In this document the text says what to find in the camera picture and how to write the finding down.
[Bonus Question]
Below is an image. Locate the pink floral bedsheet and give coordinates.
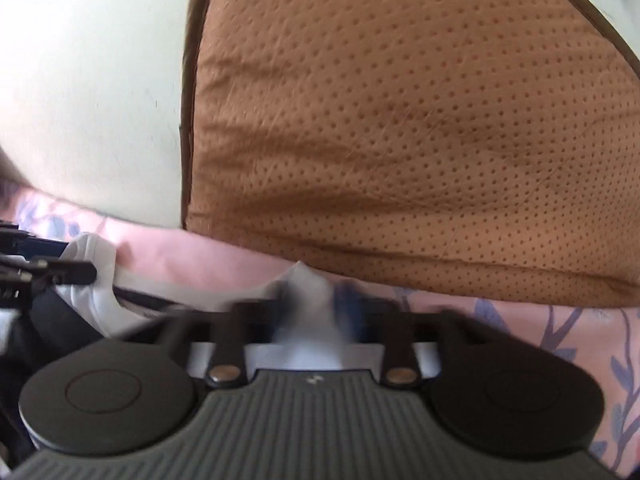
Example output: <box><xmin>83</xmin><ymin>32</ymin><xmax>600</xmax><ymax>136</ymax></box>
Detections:
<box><xmin>1</xmin><ymin>181</ymin><xmax>639</xmax><ymax>479</ymax></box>

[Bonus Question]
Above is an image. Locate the brown perforated cushion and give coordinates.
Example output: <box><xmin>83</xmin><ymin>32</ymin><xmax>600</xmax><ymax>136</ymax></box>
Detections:
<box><xmin>181</xmin><ymin>0</ymin><xmax>639</xmax><ymax>308</ymax></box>

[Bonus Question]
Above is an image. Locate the white garment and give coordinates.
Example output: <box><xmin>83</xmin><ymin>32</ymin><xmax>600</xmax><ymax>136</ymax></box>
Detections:
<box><xmin>56</xmin><ymin>234</ymin><xmax>383</xmax><ymax>374</ymax></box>

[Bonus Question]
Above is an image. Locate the black small garment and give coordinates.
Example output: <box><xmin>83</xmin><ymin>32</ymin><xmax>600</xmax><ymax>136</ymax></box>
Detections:
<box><xmin>0</xmin><ymin>284</ymin><xmax>166</xmax><ymax>466</ymax></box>

